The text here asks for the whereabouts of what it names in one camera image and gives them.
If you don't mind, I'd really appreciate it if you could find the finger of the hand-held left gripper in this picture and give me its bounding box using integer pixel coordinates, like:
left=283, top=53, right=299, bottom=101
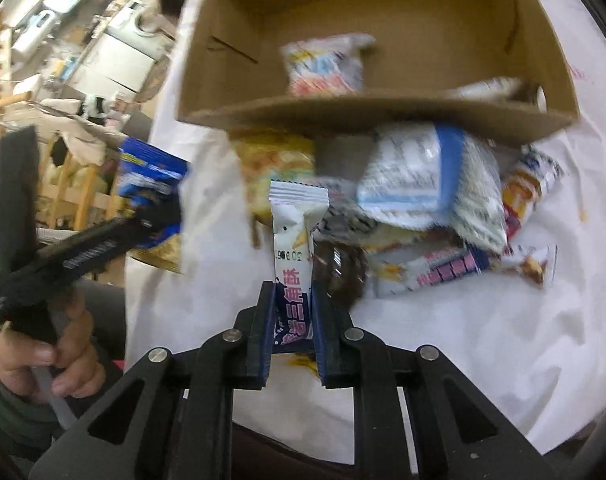
left=130, top=191, right=184, bottom=247

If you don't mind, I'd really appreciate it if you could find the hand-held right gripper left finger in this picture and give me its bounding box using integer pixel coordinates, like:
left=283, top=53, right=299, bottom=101
left=29, top=281, right=276, bottom=480

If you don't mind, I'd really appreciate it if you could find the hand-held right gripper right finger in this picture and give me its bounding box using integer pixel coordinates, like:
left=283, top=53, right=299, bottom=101
left=310, top=284, right=556, bottom=480

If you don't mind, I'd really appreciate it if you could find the dark blue snack packet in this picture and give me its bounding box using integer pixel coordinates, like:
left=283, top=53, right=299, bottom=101
left=115, top=136, right=190, bottom=203

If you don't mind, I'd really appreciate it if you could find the white blue wafer snack packet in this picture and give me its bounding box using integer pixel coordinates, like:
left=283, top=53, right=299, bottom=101
left=269, top=179, right=330, bottom=356

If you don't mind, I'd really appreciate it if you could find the brown cardboard box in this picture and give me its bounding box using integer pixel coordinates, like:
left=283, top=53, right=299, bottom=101
left=177, top=0, right=581, bottom=150

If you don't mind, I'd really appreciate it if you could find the white red rice cracker packet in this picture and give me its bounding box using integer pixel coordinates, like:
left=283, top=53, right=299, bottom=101
left=500, top=144, right=570, bottom=242

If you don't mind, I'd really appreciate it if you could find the person's left forearm green sleeve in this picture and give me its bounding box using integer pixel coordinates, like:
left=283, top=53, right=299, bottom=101
left=0, top=330, right=81, bottom=461

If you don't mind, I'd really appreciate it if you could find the person's left hand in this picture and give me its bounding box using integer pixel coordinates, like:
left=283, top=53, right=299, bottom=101
left=0, top=287, right=108, bottom=405

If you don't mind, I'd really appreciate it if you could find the golden snack packet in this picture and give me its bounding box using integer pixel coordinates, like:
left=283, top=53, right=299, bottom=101
left=132, top=232, right=184, bottom=276

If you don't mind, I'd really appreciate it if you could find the wooden rack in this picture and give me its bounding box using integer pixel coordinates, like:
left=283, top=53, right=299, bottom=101
left=33, top=142, right=126, bottom=233

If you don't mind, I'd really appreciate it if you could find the yellow snack packet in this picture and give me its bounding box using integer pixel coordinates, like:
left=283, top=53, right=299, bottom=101
left=230, top=129, right=318, bottom=228

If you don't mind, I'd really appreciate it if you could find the pink blue label snack packet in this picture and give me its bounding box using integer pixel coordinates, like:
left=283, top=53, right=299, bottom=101
left=375, top=242, right=491, bottom=298

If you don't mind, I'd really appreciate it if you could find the white cabinet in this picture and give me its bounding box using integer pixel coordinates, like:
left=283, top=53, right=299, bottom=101
left=80, top=0, right=170, bottom=106

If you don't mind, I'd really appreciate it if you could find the white printed bed sheet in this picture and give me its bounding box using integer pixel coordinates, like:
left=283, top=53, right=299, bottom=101
left=124, top=0, right=606, bottom=465

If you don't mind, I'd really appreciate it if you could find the large blue white snack packet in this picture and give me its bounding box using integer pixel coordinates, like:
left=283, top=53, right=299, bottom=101
left=357, top=122, right=466, bottom=228

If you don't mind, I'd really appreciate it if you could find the white printed snack bag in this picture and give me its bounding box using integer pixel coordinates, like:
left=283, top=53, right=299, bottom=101
left=450, top=132, right=511, bottom=257

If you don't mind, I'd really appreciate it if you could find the white pink snack packet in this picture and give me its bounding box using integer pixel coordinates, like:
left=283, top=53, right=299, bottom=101
left=282, top=34, right=376, bottom=98

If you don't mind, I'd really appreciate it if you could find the small white brown snack packet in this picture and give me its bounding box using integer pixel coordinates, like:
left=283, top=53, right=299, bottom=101
left=510, top=244, right=558, bottom=288

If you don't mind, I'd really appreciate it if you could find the white crumpled snack packet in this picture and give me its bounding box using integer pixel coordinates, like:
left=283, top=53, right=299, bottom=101
left=445, top=76, right=548, bottom=111

